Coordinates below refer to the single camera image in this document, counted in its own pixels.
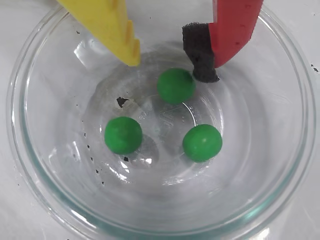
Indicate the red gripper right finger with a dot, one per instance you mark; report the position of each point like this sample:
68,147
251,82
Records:
232,27

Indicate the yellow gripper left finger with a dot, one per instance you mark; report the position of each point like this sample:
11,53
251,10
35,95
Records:
105,25

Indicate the green ball pill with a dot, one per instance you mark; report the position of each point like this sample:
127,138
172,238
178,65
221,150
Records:
123,135
202,143
176,85

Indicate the glass bowl with green balls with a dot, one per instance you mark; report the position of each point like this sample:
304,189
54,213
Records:
50,175

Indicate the white table cover sheet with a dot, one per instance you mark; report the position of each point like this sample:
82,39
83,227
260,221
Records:
10,225

